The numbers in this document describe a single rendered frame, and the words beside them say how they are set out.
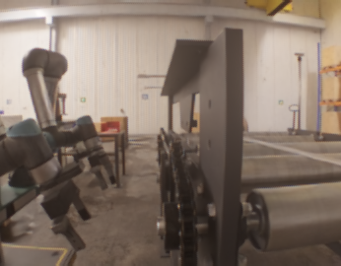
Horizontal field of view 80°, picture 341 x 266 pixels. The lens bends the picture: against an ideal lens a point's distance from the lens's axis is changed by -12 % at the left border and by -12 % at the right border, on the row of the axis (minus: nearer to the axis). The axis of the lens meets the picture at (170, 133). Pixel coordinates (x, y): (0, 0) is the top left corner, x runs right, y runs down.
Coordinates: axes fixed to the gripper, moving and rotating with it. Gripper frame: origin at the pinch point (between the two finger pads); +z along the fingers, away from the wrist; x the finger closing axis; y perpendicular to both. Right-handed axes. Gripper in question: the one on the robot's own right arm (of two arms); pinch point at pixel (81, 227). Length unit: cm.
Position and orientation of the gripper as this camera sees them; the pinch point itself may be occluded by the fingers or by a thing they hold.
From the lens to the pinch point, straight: 67.2
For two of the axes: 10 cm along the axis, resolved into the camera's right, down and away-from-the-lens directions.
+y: -9.1, 4.1, -1.0
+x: 2.0, 2.2, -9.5
